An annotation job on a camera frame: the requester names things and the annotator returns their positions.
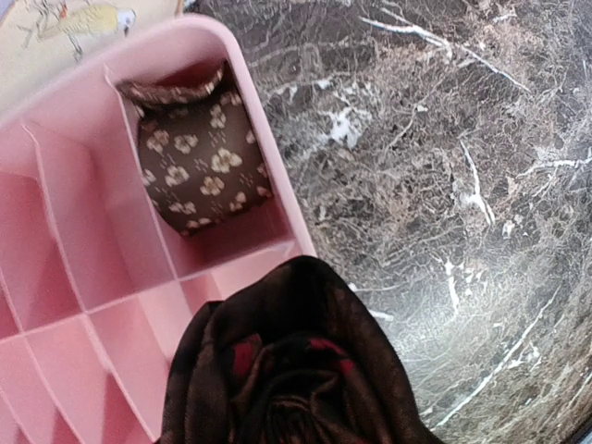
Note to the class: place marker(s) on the brown red patterned tie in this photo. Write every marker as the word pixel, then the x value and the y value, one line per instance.
pixel 294 358

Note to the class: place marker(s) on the rolled tie in tray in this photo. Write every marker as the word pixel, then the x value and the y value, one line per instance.
pixel 200 160

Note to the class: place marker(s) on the pink divided organizer tray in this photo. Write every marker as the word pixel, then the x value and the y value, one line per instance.
pixel 96 289

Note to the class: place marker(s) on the beige floral plate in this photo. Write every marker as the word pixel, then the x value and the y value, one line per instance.
pixel 39 39

